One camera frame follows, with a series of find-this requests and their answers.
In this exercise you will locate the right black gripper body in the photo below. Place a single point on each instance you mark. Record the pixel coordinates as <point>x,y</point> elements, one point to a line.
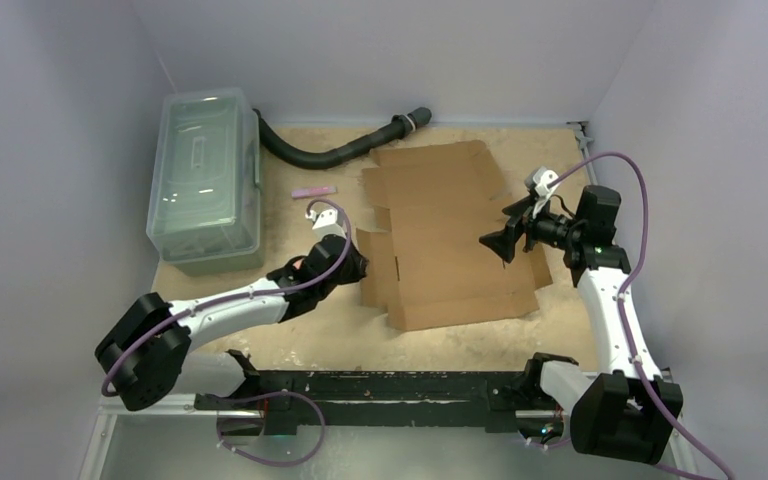
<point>524,225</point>

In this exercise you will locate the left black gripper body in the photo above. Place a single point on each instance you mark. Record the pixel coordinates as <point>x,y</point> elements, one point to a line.
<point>350,274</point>

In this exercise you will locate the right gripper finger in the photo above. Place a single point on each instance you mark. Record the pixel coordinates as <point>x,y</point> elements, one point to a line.
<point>518,213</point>
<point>503,242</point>

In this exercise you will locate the brown cardboard box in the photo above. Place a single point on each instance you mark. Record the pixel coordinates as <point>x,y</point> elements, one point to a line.
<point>427,268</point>

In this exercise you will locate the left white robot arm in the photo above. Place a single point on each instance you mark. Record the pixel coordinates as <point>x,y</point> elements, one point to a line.
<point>144,353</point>

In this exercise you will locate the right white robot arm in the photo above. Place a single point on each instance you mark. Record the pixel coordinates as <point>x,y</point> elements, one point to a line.
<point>624,412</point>

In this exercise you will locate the purple marker pen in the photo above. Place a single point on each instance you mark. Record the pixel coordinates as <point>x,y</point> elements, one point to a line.
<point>311,192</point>

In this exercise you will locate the clear plastic storage bin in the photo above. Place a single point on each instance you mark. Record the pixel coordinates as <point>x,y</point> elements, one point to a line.
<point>205,210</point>

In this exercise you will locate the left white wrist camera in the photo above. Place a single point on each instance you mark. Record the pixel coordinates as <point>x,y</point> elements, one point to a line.
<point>327,222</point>

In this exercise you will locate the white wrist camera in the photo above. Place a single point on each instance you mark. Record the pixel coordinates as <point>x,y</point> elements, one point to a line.
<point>327,222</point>
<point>541,182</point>

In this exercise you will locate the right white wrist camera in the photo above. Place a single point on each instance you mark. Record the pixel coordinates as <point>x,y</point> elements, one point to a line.
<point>541,182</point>

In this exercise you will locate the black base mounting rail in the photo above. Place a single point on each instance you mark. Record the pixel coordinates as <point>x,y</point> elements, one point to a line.
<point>494,401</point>

